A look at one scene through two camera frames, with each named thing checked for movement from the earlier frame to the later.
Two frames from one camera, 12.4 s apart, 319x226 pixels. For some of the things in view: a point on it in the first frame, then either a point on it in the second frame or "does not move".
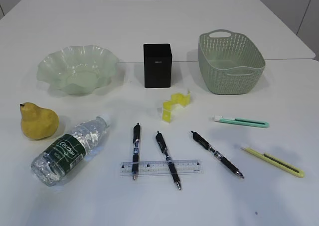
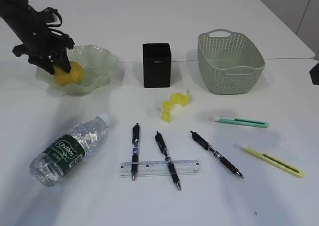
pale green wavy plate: (78, 70) does not move
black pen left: (135, 152) does not move
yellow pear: (37, 122) -> (63, 78)
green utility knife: (241, 121) does not move
